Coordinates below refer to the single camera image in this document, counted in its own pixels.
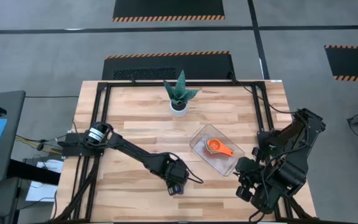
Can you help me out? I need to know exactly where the white plant pot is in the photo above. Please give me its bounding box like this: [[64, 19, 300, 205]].
[[170, 101, 188, 118]]

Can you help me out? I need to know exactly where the orange measuring cup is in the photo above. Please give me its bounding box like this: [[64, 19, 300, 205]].
[[206, 138, 235, 158]]

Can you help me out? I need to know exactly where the yellow and black cable bundle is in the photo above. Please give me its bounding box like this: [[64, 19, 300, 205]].
[[14, 135, 63, 156]]

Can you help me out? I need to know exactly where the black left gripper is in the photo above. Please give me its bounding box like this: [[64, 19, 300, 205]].
[[163, 158, 190, 197]]

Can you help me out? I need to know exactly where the black hazard-striped floor mat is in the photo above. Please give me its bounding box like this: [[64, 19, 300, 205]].
[[112, 0, 226, 22], [324, 45, 358, 83], [101, 51, 236, 81]]

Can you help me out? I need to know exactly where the clear plastic basket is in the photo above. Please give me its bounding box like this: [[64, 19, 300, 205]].
[[189, 124, 246, 177]]

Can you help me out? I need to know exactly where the green snake plant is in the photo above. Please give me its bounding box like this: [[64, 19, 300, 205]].
[[163, 70, 201, 106]]

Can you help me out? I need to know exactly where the small navy measuring cup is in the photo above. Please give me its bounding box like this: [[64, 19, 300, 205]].
[[168, 185, 185, 197]]

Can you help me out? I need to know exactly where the white paper sheet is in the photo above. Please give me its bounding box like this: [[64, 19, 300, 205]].
[[25, 159, 64, 202]]

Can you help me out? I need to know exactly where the black aluminium table frame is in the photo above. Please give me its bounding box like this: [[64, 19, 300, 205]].
[[51, 81, 310, 224]]

